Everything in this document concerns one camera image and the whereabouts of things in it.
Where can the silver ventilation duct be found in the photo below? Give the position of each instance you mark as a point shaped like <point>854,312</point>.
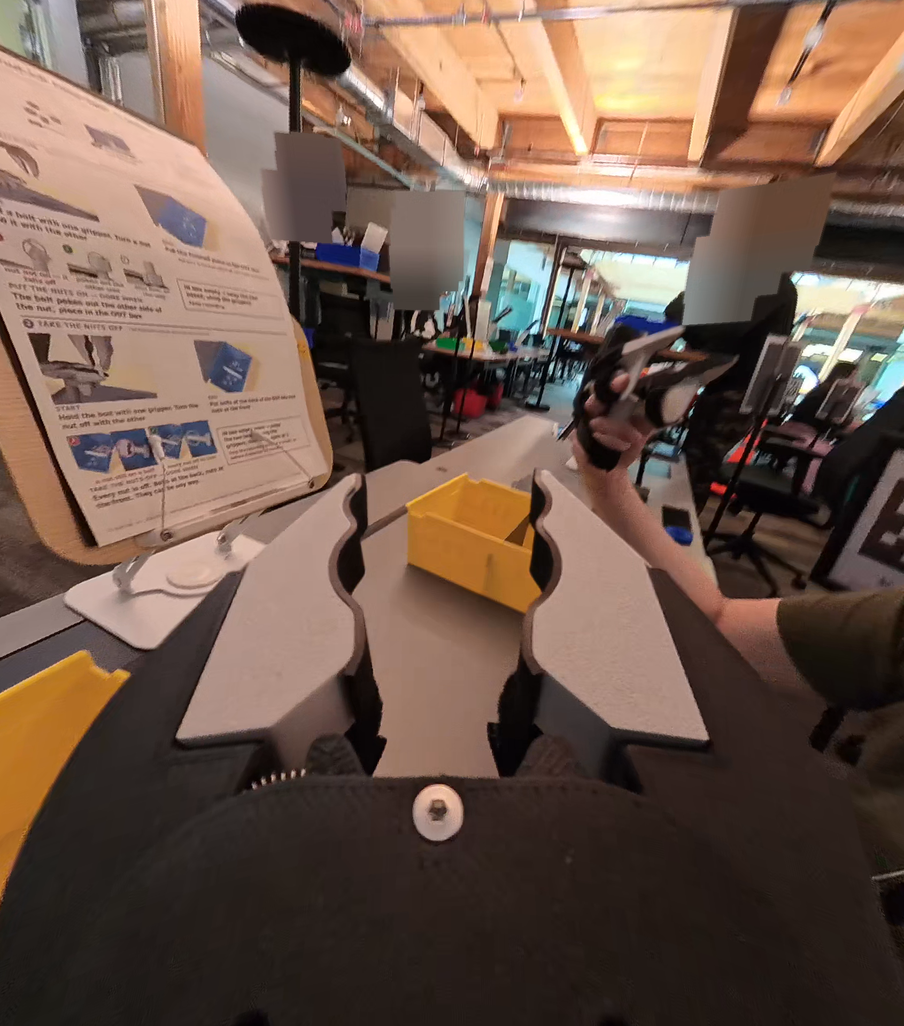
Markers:
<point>436,148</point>

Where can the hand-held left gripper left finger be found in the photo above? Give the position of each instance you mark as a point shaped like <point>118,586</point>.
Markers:
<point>275,641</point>

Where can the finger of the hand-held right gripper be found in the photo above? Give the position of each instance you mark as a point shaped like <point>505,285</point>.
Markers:
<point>652,343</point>
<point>680,401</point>

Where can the person's right hand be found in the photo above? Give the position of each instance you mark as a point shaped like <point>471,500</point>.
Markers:
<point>632,449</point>

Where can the wooden standing desk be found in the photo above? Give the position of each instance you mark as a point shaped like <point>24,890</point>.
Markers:
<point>355,274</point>

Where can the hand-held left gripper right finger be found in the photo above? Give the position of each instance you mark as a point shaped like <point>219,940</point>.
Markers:
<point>612,641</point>

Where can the black mesh office chair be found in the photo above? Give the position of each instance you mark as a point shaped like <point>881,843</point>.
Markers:
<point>392,401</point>

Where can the black framed marker sign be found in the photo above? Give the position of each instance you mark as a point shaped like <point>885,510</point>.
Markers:
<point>901,521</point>

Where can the blue plastic bin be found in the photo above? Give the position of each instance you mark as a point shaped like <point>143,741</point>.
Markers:
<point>347,258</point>

